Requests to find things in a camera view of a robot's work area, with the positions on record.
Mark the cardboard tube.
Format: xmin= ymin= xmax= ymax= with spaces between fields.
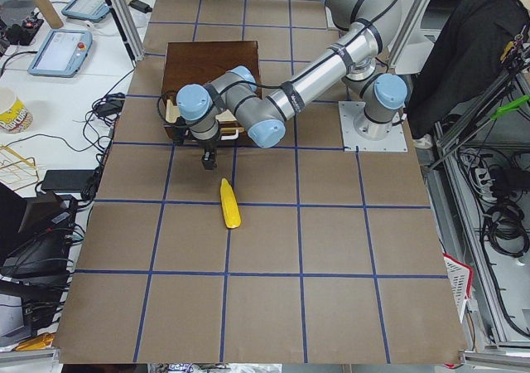
xmin=32 ymin=0 xmax=64 ymax=29

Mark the popcorn paper cup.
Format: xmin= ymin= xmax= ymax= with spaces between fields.
xmin=1 ymin=87 xmax=33 ymax=133

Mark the black power adapter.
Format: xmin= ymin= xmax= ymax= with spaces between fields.
xmin=41 ymin=169 xmax=99 ymax=201

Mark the yellow corn cob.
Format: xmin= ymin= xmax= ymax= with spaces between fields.
xmin=219 ymin=178 xmax=241 ymax=229

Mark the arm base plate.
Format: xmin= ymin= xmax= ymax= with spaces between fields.
xmin=338 ymin=101 xmax=408 ymax=153

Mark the white red plastic basket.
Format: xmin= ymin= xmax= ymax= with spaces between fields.
xmin=443 ymin=253 xmax=474 ymax=322

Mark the grey teach pendant far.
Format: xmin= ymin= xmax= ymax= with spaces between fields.
xmin=61 ymin=0 xmax=109 ymax=22

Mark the brown wooden drawer cabinet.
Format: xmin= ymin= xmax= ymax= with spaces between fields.
xmin=160 ymin=40 xmax=263 ymax=148

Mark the light wooden drawer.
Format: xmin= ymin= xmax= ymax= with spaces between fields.
xmin=164 ymin=98 xmax=246 ymax=144

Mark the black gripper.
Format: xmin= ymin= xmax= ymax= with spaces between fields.
xmin=172 ymin=116 xmax=220 ymax=170

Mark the gold wire rack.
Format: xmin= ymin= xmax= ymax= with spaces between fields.
xmin=1 ymin=145 xmax=40 ymax=191

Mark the grey teach pendant near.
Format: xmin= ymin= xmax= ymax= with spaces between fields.
xmin=27 ymin=30 xmax=93 ymax=78

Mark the grey teach pendant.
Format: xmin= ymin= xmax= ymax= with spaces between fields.
xmin=61 ymin=0 xmax=109 ymax=22
xmin=27 ymin=30 xmax=93 ymax=78

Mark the person in black clothes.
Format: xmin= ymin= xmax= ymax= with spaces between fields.
xmin=406 ymin=0 xmax=529 ymax=149

